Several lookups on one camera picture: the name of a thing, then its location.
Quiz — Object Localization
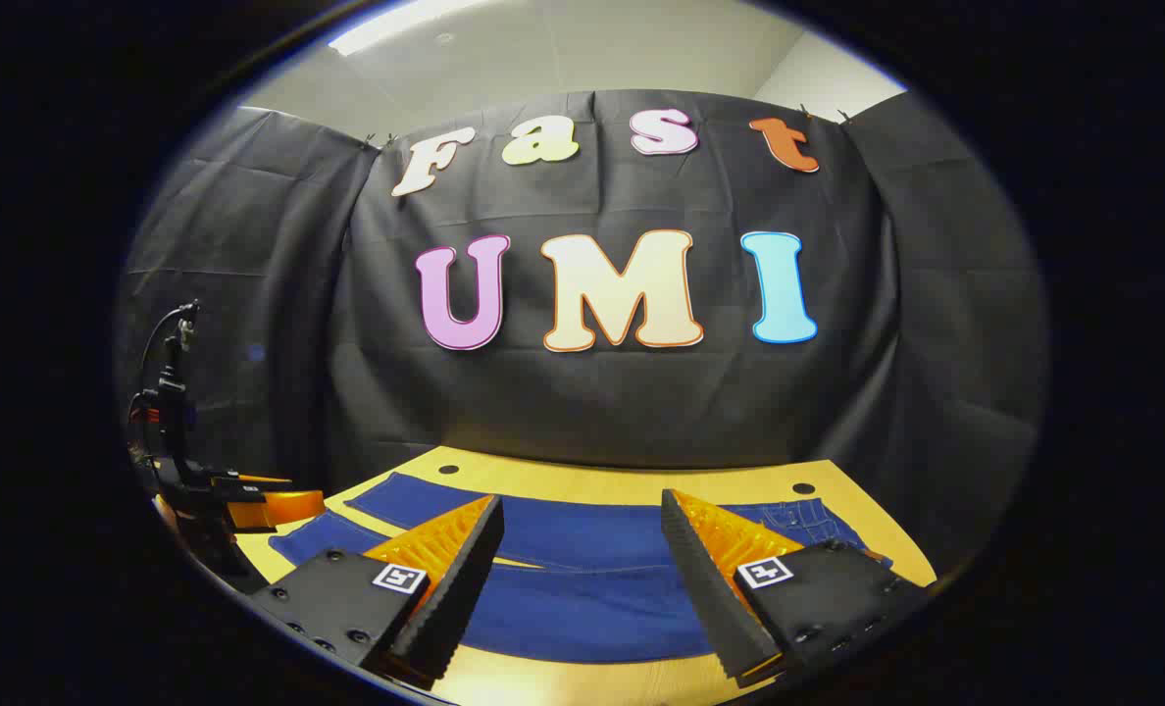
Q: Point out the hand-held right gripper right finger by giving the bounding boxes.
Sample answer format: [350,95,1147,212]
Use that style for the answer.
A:
[661,488,937,687]

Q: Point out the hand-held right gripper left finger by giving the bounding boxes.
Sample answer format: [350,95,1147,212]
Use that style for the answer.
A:
[249,493,505,687]

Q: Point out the black backdrop cloth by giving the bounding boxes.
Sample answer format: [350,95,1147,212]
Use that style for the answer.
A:
[117,88,1049,580]

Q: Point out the blue denim jeans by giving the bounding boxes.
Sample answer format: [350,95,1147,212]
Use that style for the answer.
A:
[269,471,892,665]

